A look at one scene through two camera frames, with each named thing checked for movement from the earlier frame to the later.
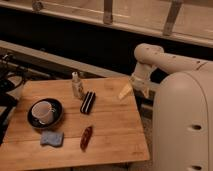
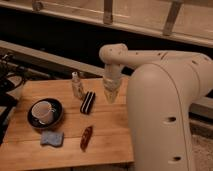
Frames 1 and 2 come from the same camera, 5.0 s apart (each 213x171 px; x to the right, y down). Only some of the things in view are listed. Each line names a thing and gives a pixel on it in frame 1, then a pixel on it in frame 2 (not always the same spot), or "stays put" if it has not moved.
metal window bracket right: (172, 16) stays put
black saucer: (56, 116) stays put
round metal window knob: (37, 6) stays put
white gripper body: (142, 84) -> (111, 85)
